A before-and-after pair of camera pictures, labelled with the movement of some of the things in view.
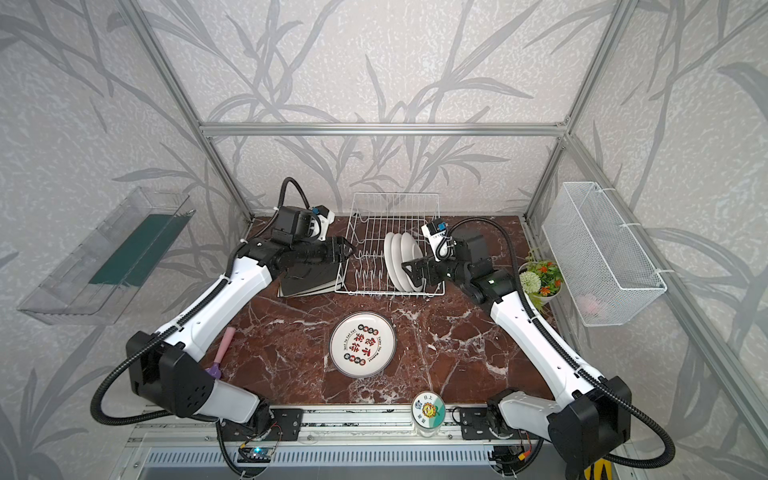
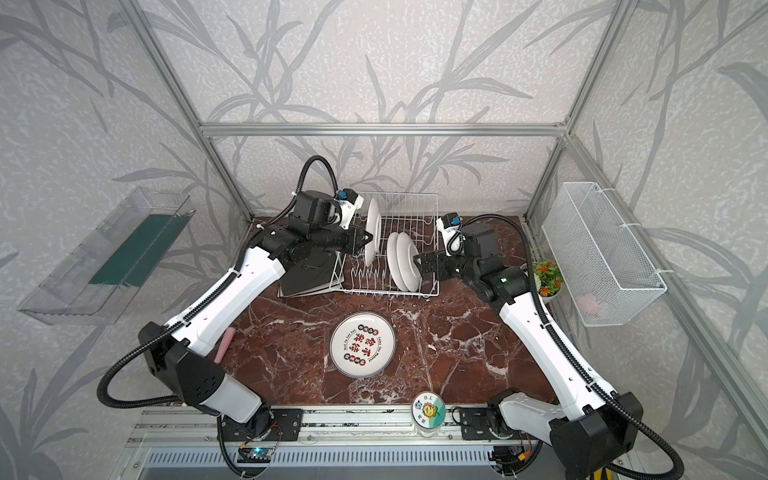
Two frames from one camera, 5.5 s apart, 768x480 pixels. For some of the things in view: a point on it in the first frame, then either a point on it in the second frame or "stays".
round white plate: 388,258 to 373,227
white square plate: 330,287 stays
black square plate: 309,277 stays
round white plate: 397,262 stays
